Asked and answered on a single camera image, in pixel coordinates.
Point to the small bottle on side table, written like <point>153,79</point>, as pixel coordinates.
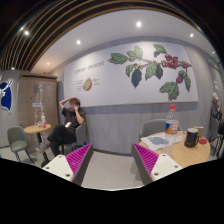
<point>43,120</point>

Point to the grey chair behind table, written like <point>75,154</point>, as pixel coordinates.
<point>154,126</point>

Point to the white paper sheets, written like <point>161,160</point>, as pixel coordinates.
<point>160,141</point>

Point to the dark chair at right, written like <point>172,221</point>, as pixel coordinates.
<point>215,136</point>

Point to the brown paper cup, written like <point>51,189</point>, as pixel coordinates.
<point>200,131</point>

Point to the grey chair at left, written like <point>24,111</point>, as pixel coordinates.
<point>17,140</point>

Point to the grey chair under person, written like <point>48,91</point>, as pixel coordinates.
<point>81,136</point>

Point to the black mug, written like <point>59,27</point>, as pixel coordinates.
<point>192,137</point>

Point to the red round lid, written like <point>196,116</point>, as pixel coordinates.
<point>202,141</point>

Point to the blue deer logo sign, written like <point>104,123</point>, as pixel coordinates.
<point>6,95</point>

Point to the person in cap at right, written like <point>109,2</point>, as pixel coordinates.
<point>216,107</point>

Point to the clear plastic water bottle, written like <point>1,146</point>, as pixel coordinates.
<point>171,126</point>

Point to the small round wooden table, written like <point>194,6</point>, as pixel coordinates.
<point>35,129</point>

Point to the seated person in black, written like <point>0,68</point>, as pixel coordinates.
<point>64,133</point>

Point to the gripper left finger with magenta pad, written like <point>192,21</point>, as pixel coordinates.
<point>71,167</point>

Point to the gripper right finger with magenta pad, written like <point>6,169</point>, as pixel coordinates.
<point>152,166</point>

